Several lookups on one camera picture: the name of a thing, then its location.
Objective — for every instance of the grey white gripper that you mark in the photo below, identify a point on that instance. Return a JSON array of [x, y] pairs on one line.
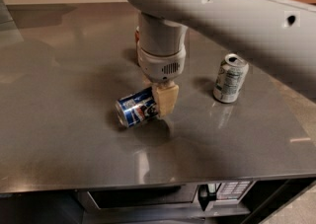
[[160, 66]]

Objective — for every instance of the blue pepsi can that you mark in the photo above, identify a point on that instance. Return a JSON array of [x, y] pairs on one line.
[[136, 108]]

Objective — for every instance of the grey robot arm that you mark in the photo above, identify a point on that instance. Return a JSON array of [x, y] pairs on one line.
[[278, 36]]

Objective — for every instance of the red coca-cola can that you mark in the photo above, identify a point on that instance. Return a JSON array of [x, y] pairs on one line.
[[136, 36]]

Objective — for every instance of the silver soda can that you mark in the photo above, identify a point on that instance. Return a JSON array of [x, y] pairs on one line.
[[231, 76]]

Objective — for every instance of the microwave oven under table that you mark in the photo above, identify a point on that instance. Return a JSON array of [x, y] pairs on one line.
[[203, 198]]

